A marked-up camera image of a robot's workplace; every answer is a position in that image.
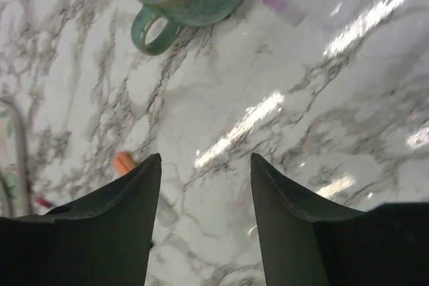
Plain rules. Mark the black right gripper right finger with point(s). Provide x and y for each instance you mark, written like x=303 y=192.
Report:
x=306 y=239

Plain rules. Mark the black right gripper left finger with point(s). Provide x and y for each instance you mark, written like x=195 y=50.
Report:
x=102 y=238

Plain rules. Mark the pink thin pen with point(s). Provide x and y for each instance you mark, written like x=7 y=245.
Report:
x=41 y=201

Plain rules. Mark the orange pen cap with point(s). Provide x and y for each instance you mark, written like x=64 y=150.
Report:
x=123 y=163

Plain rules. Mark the small pink pen cap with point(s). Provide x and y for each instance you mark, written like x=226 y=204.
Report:
x=286 y=10

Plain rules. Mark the floral rectangular tray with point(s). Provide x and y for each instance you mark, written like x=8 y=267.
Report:
x=15 y=198

